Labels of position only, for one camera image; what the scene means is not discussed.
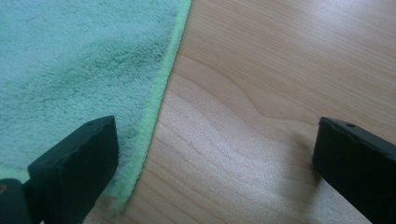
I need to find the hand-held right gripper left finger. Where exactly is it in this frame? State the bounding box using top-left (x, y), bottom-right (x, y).
top-left (27, 115), bottom-right (120, 224)

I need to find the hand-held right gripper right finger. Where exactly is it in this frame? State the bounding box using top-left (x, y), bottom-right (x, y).
top-left (312, 116), bottom-right (396, 224)

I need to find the green microfibre towel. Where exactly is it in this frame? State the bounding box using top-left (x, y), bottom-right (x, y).
top-left (0, 0), bottom-right (193, 217)

